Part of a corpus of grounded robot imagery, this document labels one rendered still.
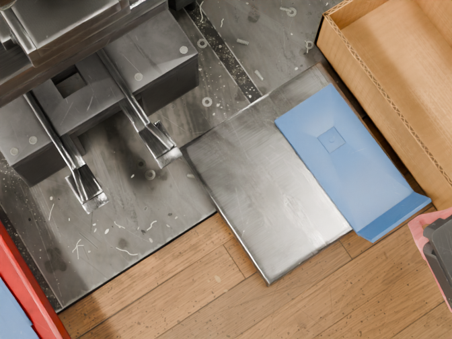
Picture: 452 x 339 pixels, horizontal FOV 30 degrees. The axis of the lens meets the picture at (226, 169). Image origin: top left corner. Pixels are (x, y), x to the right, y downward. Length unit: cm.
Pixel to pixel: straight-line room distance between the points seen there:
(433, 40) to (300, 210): 24
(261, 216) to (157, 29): 20
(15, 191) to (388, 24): 42
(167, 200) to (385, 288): 23
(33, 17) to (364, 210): 38
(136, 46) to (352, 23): 24
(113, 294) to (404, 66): 37
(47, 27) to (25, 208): 30
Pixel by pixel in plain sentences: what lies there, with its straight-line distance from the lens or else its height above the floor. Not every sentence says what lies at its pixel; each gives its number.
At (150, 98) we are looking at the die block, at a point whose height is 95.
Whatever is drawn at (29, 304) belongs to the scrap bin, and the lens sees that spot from 83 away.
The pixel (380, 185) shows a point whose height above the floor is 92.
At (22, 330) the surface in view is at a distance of 83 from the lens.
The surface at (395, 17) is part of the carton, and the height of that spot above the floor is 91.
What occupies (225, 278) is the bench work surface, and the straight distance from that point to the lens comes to 82.
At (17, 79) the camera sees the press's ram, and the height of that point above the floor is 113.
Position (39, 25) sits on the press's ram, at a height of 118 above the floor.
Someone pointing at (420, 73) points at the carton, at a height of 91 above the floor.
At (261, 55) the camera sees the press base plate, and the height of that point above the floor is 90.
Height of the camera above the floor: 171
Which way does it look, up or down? 75 degrees down
